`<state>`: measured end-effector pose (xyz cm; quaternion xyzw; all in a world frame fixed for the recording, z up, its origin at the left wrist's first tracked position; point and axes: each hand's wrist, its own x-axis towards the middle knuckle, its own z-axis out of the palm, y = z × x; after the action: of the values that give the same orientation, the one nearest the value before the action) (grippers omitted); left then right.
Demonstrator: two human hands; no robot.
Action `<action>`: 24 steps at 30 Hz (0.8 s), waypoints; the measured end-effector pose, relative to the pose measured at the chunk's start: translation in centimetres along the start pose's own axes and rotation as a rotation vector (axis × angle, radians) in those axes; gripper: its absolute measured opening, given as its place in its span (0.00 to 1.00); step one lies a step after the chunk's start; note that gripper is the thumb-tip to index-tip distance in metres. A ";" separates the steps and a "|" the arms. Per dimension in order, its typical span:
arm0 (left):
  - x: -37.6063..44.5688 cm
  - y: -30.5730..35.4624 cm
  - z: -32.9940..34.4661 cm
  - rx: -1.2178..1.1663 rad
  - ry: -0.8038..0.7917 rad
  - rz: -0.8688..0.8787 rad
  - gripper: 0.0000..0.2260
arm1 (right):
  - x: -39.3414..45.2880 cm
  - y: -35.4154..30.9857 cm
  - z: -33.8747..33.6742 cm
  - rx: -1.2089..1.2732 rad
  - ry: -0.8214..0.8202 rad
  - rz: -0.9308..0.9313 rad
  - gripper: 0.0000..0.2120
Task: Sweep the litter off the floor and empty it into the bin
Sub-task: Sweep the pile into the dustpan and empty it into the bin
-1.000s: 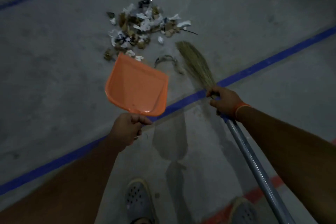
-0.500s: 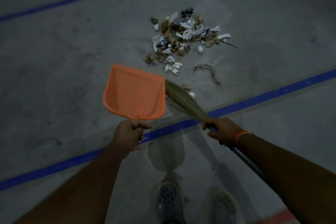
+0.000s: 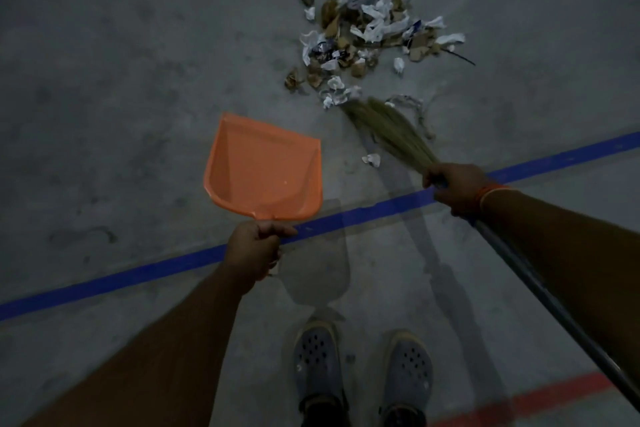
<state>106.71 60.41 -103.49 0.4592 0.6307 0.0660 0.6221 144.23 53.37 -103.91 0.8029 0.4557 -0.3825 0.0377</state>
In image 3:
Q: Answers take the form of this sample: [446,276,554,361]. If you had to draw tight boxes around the person's right forearm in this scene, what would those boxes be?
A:
[477,189,640,382]

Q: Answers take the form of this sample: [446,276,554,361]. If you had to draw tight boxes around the person's right hand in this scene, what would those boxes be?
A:
[422,162,493,220]

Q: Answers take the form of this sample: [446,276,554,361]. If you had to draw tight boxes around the person's left hand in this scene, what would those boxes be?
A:
[219,220,299,295]

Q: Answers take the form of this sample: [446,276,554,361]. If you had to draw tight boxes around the orange wrist band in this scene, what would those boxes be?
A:
[475,182,511,210]

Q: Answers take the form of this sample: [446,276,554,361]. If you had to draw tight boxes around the orange plastic dustpan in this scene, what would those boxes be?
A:
[202,112,324,276]

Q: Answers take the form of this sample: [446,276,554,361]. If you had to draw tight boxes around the person's left forearm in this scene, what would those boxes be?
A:
[22,269,243,427]

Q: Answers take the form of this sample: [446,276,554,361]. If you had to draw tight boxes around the pile of paper scraps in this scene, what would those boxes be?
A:
[283,0,477,167]

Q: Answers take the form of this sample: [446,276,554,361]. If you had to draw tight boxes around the grass broom with metal handle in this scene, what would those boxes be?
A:
[339,96,640,412]

